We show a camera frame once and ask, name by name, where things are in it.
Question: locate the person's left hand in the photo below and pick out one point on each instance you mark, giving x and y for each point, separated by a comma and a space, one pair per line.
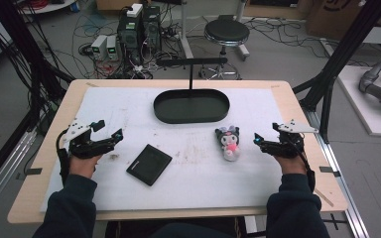
82, 167

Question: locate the black tape strip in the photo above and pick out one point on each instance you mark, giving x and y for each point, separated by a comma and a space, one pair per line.
33, 171
329, 170

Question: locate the brown cardboard box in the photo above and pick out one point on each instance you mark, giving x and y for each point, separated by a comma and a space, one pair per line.
330, 15

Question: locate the black flat wallet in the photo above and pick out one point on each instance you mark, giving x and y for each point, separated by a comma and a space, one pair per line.
149, 164

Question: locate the black metal frame post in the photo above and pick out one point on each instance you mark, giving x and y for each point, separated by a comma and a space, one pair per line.
340, 56
23, 46

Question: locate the black round stool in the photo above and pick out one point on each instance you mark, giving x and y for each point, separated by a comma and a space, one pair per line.
226, 33

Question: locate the black oval tray with stand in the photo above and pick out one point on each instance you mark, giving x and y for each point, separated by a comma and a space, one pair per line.
191, 107

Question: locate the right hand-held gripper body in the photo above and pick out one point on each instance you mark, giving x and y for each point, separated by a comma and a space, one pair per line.
286, 147

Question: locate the white table mat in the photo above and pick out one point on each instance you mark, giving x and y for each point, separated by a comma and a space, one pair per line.
185, 185

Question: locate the wooden table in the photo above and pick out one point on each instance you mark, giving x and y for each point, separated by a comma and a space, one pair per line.
297, 95

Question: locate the grey power supply unit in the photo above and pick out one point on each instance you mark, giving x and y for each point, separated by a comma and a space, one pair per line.
98, 46
111, 47

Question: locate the white box on tower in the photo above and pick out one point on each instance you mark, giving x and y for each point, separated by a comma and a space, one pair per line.
135, 10

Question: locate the grey and pink plush toy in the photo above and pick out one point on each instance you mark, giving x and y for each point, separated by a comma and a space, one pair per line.
229, 142

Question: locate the person's right hand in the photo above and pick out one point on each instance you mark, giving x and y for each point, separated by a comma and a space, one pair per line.
291, 165

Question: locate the white platform board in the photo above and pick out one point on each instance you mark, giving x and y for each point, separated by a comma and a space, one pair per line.
360, 105

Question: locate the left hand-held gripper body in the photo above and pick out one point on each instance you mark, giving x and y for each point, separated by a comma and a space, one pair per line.
82, 145

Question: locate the black computer tower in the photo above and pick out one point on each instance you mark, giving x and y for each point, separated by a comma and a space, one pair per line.
129, 33
152, 28

